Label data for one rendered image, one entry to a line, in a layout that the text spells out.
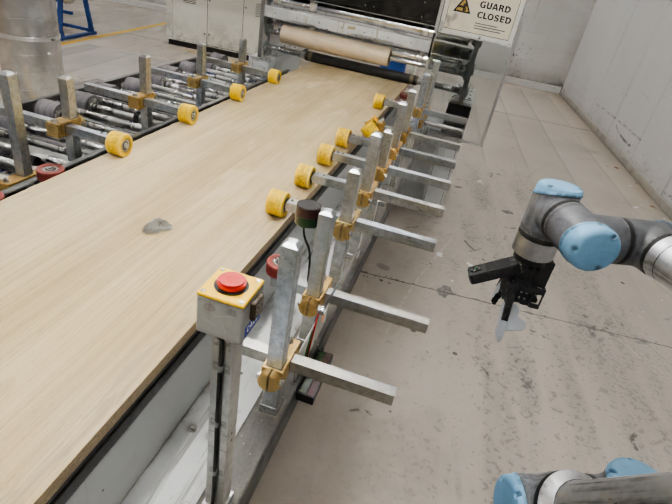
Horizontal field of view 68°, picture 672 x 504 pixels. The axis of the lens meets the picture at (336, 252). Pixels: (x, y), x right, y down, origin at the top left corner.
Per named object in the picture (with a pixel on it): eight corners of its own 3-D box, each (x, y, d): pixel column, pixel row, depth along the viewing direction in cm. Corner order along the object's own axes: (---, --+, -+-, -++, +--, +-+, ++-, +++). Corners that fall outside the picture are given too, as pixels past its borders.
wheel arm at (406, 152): (454, 167, 212) (457, 159, 210) (454, 169, 209) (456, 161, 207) (343, 138, 220) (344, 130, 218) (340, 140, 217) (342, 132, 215)
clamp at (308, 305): (330, 292, 140) (333, 277, 137) (315, 320, 128) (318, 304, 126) (311, 286, 141) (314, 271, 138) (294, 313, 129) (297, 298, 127)
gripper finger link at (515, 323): (523, 348, 110) (532, 307, 111) (496, 341, 111) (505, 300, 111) (518, 346, 113) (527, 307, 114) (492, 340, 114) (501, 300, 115)
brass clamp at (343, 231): (360, 224, 156) (363, 210, 153) (349, 243, 144) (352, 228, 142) (341, 219, 157) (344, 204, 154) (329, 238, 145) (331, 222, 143)
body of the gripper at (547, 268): (536, 312, 112) (557, 268, 106) (498, 303, 113) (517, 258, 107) (532, 293, 119) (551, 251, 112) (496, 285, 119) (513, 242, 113)
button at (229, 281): (250, 285, 71) (251, 275, 70) (238, 300, 67) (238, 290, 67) (225, 277, 71) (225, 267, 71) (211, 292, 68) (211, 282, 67)
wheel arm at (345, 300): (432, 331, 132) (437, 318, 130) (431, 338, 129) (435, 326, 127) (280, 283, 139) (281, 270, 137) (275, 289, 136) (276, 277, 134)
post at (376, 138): (356, 258, 183) (384, 132, 158) (354, 263, 180) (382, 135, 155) (347, 256, 183) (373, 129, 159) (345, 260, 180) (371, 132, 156)
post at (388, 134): (369, 241, 207) (394, 129, 182) (367, 245, 204) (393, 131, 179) (361, 239, 207) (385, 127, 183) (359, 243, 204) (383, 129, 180)
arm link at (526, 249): (520, 240, 104) (515, 220, 112) (512, 260, 106) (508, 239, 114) (564, 250, 103) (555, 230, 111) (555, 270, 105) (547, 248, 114)
